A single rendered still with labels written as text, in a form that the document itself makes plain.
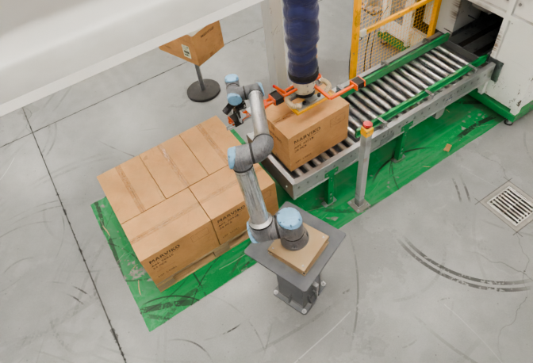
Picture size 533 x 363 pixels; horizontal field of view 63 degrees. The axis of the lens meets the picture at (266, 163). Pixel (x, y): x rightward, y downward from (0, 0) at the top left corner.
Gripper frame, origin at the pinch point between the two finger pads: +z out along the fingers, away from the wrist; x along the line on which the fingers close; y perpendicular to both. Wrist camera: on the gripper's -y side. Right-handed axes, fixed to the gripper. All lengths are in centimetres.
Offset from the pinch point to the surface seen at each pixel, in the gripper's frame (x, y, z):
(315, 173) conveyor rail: -34, 42, 63
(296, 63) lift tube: -3, 51, -24
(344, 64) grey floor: 113, 197, 122
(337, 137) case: -17, 78, 58
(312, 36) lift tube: -10, 60, -45
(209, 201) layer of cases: -3, -39, 66
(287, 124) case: -5.6, 37.6, 26.2
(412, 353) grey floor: -169, 25, 120
